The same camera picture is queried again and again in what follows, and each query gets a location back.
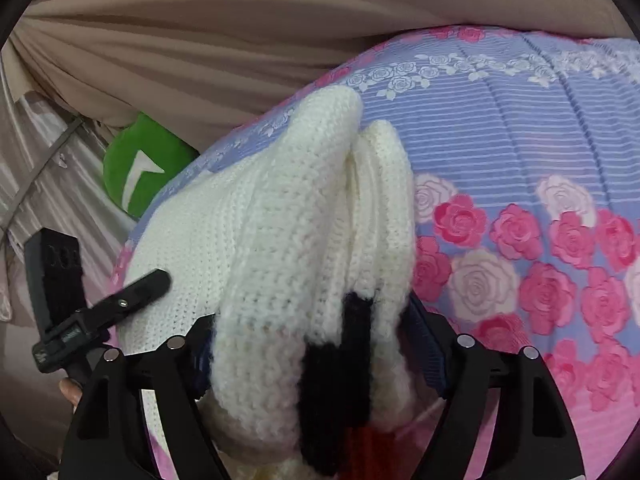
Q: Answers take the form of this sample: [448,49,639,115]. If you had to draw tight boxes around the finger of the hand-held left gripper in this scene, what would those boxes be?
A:
[91,269,172,328]

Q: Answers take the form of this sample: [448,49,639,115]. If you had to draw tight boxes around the grey strap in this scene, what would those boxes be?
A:
[7,119,83,233]

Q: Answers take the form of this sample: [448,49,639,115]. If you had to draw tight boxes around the shiny pale satin curtain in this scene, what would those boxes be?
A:
[0,57,138,351]

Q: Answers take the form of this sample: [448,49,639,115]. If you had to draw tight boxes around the person's left hand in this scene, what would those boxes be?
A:
[59,379,83,413]

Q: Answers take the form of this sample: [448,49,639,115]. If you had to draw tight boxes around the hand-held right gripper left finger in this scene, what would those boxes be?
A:
[59,315,223,480]

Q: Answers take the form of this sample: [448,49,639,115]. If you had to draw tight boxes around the floral purple pink bed sheet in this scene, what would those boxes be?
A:
[107,25,640,480]

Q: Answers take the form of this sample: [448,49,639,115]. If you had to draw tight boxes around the white knitted sweater striped trim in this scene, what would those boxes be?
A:
[122,85,418,480]

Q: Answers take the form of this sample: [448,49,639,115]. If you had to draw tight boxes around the beige curtain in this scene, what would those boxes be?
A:
[10,0,631,156]

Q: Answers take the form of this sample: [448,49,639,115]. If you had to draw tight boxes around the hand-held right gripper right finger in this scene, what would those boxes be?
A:
[405,292,586,480]

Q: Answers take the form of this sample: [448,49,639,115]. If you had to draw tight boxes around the green cushion with white mark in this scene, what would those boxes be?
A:
[102,112,201,221]

